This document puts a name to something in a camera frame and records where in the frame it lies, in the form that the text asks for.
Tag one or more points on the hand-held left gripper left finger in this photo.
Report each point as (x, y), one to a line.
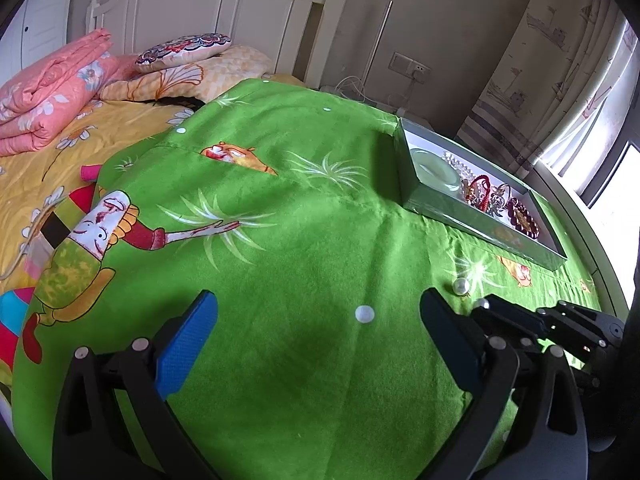
(187, 345)

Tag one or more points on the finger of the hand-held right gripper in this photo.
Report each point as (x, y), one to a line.
(510, 320)
(580, 322)

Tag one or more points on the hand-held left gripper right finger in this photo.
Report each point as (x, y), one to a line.
(450, 345)

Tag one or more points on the white pearl bead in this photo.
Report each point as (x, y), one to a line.
(460, 286)

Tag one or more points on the silver brooch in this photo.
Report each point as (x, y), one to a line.
(500, 200)

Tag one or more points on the grey cardboard box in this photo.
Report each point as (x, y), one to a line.
(450, 210)

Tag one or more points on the pale green jade bangle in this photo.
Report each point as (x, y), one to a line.
(450, 180)

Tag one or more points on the white windowsill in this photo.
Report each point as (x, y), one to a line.
(585, 240)

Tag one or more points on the green printed blanket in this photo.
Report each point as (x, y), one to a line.
(300, 210)

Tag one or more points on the sheer white curtain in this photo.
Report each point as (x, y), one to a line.
(600, 110)

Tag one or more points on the white power adapter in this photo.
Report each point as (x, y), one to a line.
(403, 110)

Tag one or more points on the dark cloth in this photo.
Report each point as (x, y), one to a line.
(175, 101)

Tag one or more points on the striped printed curtain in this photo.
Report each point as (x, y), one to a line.
(525, 60)

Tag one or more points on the yellow floral pillow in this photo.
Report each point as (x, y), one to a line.
(230, 70)

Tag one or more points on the pink floral quilt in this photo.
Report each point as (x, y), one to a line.
(45, 95)

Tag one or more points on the patterned cushion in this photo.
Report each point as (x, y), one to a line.
(180, 50)

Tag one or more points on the white bed headboard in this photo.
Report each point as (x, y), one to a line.
(200, 0)

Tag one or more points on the white wardrobe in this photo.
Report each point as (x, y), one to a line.
(45, 15)

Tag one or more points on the dark window frame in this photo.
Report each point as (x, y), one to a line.
(602, 182)

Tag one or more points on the wall socket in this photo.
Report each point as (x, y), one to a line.
(407, 66)

